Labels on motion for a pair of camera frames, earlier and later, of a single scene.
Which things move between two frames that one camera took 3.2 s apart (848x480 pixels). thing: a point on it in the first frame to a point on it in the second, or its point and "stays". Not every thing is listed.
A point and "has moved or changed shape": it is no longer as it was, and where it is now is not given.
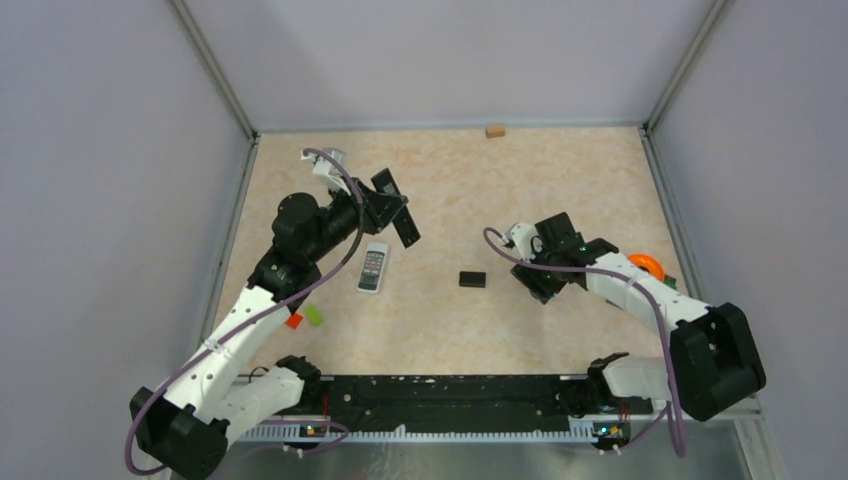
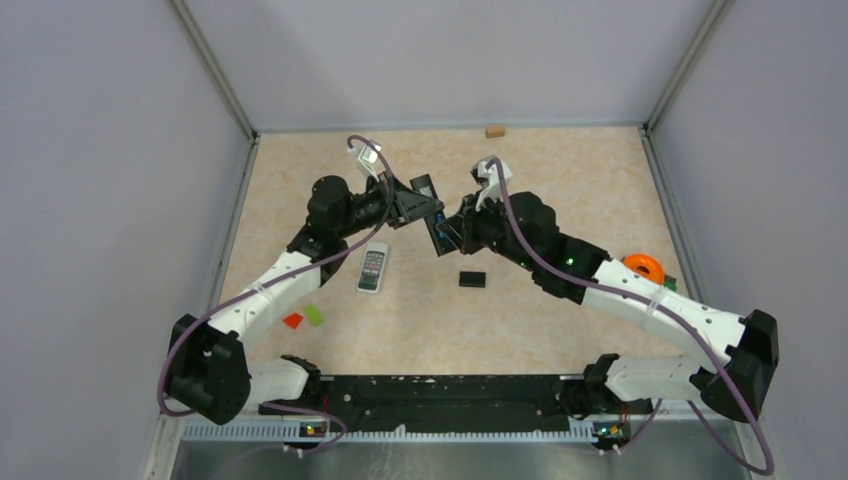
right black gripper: x=540 y=289 to x=461 y=227
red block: x=294 y=320 stays
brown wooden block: x=494 y=132 stays
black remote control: x=403 y=223 has moved or changed shape
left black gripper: x=378 y=208 to x=409 y=205
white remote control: x=373 y=266 stays
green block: x=313 y=314 stays
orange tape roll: x=654 y=268 stays
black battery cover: x=472 y=279 stays
